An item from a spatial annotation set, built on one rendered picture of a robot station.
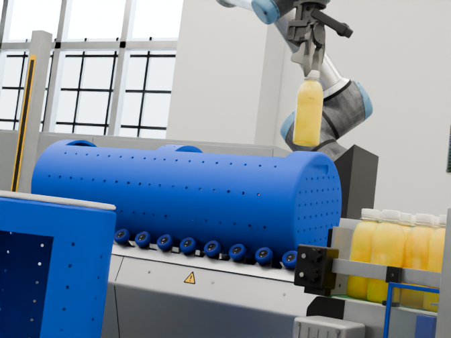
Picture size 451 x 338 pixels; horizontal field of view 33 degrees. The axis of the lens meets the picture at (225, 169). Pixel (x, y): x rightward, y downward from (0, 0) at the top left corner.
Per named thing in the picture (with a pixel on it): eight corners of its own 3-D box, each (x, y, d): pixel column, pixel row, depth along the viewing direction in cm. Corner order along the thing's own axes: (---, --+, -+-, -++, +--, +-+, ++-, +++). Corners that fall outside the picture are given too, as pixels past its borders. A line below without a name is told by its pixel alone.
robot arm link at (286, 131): (304, 172, 286) (278, 137, 293) (341, 145, 287) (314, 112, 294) (300, 157, 272) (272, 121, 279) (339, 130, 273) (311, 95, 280)
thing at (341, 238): (338, 278, 189) (343, 228, 190) (347, 279, 188) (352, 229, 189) (321, 277, 181) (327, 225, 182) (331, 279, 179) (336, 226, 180)
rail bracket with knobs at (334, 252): (309, 291, 171) (315, 245, 172) (339, 296, 167) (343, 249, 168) (289, 291, 163) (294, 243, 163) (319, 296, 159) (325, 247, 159)
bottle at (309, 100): (290, 145, 203) (297, 78, 205) (317, 148, 203) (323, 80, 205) (293, 142, 196) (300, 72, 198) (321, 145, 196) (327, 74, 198)
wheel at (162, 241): (164, 237, 203) (160, 232, 202) (177, 239, 201) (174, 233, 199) (156, 249, 200) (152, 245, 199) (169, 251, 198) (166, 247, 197)
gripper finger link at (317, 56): (302, 82, 208) (303, 47, 208) (321, 81, 205) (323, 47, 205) (296, 81, 206) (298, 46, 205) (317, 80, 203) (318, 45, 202)
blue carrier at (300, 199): (94, 227, 249) (96, 139, 247) (340, 259, 201) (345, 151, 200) (28, 234, 225) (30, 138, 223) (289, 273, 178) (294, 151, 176)
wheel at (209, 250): (210, 243, 195) (207, 238, 194) (225, 245, 193) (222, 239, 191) (202, 256, 192) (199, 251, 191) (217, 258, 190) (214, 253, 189)
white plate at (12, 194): (15, 194, 177) (15, 199, 177) (-42, 185, 150) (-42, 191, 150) (130, 208, 173) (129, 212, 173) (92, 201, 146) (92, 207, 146)
